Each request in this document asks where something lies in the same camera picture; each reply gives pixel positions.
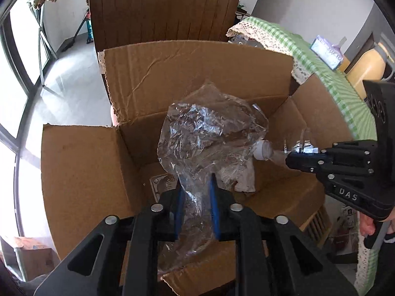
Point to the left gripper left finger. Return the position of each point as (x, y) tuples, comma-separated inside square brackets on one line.
[(119, 256)]

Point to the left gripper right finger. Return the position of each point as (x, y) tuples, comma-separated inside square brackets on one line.
[(273, 256)]

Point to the clear plastic bag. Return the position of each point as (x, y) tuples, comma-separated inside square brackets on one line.
[(207, 133)]

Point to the person's right hand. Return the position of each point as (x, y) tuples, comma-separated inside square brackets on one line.
[(366, 225)]

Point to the brown cardboard box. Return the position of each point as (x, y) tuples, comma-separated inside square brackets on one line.
[(89, 173)]

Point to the yellow thermos jug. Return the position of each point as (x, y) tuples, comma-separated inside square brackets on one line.
[(376, 64)]

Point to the purple tissue box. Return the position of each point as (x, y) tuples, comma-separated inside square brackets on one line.
[(328, 52)]

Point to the green checkered tablecloth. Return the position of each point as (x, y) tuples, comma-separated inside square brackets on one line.
[(327, 101)]

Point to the metal drying rack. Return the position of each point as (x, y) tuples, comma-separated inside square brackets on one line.
[(60, 22)]

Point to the brown wooden chair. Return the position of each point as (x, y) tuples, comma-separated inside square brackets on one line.
[(122, 22)]

